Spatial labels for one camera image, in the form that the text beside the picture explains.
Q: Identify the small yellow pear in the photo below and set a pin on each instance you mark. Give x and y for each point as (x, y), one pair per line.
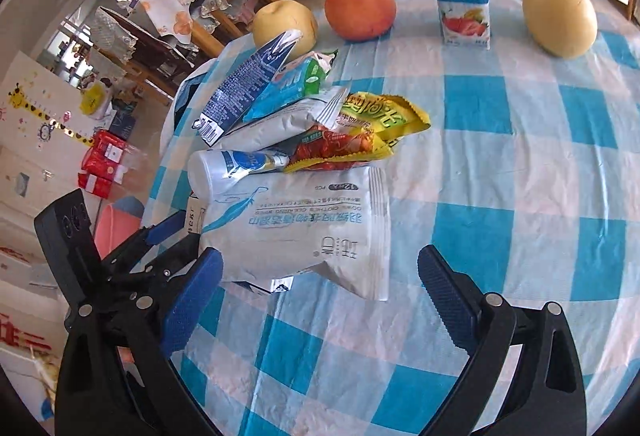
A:
(560, 16)

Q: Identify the red snack wrapper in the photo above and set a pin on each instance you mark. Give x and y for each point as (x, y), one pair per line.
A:
(335, 149)

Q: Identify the crushed white plastic bottle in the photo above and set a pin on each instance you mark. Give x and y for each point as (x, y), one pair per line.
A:
(220, 169)

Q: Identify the dark blue carton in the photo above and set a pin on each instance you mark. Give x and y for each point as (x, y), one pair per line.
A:
(235, 91)

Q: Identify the red package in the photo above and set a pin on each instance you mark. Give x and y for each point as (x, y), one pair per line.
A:
(95, 183)
(110, 156)

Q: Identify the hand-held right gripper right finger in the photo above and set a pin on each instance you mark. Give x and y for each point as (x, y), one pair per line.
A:
(447, 301)

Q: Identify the silver foil packet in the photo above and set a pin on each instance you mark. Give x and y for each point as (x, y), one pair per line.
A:
(280, 124)

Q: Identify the yellow plastic bag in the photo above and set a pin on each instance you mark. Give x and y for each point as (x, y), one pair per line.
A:
(95, 99)

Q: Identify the red apple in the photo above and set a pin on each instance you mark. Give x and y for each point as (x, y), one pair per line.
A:
(360, 9)

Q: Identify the white wet wipes packet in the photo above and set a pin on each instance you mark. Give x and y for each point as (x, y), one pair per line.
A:
(300, 231)

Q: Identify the blue checked tablecloth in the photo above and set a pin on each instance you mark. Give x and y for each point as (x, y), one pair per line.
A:
(500, 166)

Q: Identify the blue cartoon cow snack packet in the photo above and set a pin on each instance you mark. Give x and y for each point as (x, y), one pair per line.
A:
(287, 84)

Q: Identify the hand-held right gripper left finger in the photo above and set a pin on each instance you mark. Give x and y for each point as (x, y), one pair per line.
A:
(192, 301)

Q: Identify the yellow snack wrapper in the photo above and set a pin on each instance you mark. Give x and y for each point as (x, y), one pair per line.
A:
(385, 111)

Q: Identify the giraffe wall sticker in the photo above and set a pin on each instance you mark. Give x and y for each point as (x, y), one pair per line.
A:
(30, 106)

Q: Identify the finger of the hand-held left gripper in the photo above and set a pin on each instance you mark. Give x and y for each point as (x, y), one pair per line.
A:
(172, 258)
(162, 228)

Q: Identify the pink plastic bin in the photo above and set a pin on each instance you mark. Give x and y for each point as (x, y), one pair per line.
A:
(112, 226)

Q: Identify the large yellow pear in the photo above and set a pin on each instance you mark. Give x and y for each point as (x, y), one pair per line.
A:
(282, 24)

